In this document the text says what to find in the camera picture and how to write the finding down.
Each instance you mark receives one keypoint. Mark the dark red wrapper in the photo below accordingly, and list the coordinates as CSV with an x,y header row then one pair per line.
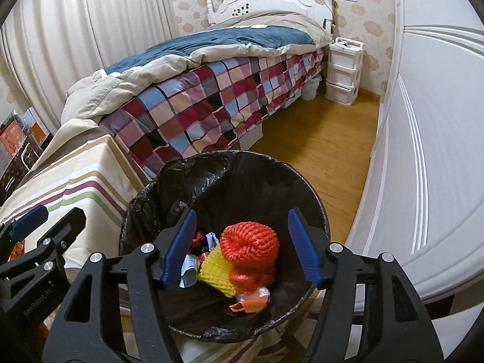
x,y
198,240

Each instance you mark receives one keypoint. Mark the trash bin with black liner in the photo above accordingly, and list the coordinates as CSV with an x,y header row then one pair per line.
x,y
245,181

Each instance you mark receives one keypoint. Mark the cream curtain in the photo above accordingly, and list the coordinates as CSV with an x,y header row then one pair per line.
x,y
75,26

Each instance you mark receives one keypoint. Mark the white plastic drawer unit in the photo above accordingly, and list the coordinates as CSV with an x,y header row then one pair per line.
x,y
342,72

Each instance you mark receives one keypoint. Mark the red plastic bag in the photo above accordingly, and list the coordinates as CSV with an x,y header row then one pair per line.
x,y
245,279

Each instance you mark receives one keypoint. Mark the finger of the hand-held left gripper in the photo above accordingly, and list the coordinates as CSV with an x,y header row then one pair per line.
x,y
28,221
70,223

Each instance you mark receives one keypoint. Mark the white plastic bucket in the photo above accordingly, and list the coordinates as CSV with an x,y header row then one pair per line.
x,y
312,89

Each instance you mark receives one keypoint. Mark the orange and white carton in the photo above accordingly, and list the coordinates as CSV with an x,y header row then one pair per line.
x,y
37,128

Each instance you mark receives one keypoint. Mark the orange foam fruit net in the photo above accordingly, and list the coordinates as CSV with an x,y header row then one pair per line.
x,y
249,244

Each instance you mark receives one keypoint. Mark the yellow foam fruit net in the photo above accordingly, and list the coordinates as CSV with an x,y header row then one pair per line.
x,y
215,272

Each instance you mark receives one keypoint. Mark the white and orange cardboard box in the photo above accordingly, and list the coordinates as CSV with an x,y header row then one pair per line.
x,y
10,140

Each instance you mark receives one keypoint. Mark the white bed headboard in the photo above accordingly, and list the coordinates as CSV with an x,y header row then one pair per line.
x,y
261,0

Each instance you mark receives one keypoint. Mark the bed with plaid sheet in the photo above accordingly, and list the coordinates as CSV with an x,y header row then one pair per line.
x,y
227,39

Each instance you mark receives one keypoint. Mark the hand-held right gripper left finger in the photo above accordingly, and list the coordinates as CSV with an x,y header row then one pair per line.
x,y
179,249

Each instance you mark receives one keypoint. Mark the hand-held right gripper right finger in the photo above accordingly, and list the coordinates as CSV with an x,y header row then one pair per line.
x,y
304,249

